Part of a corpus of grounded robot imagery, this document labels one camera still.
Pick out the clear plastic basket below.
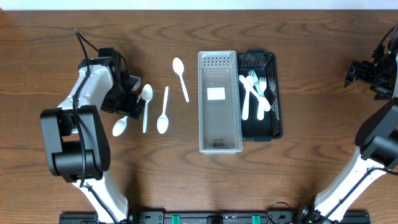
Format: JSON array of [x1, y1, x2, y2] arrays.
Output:
[[198, 50, 243, 154]]

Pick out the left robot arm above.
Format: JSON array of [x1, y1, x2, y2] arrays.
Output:
[[40, 48, 144, 223]]

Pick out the left black cable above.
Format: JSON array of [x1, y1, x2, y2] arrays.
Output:
[[73, 29, 119, 224]]

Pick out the white spoon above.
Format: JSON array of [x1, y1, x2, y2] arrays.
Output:
[[242, 75, 254, 120], [112, 93, 143, 138], [142, 83, 153, 133], [172, 57, 189, 103]]

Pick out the white fork tines down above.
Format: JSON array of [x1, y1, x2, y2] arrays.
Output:
[[239, 75, 271, 111]]

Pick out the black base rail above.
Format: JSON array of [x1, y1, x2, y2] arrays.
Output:
[[58, 211, 371, 224]]

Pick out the black plastic basket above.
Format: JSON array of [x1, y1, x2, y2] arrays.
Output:
[[237, 50, 283, 142]]

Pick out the white spoon bowl down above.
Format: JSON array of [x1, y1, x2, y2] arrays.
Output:
[[157, 86, 169, 134]]

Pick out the white fork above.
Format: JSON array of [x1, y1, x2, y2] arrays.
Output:
[[257, 77, 267, 120]]

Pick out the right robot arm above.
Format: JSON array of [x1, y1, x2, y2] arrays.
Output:
[[293, 26, 397, 223]]

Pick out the pale green fork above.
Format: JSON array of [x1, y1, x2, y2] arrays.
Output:
[[249, 70, 264, 96]]

